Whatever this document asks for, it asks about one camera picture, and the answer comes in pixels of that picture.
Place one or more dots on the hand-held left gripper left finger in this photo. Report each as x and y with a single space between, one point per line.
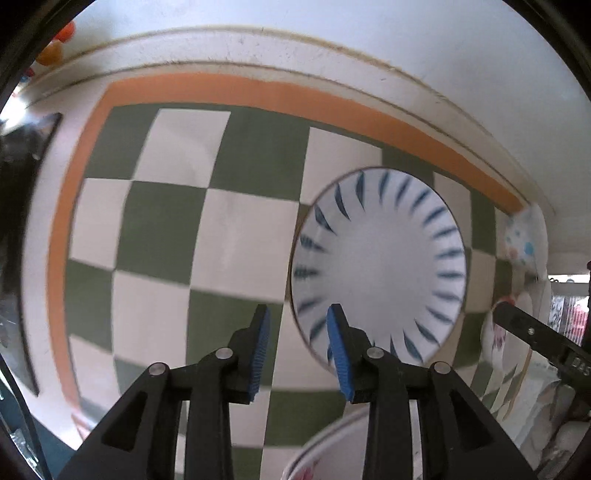
261 350

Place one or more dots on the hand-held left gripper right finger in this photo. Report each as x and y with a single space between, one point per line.
339 355

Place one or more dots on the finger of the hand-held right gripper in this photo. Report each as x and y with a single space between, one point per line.
531 330

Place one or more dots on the white floral bowl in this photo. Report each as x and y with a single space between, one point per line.
498 341

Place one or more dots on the polka dot bowl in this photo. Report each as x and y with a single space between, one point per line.
524 235

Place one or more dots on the blue leaf pattern plate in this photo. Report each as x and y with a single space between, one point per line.
383 267

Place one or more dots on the white floral plate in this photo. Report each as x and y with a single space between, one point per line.
323 452

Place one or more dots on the green white checkered mat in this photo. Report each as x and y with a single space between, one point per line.
171 221

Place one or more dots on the orange wall magnet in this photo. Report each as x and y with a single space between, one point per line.
48 54
62 31

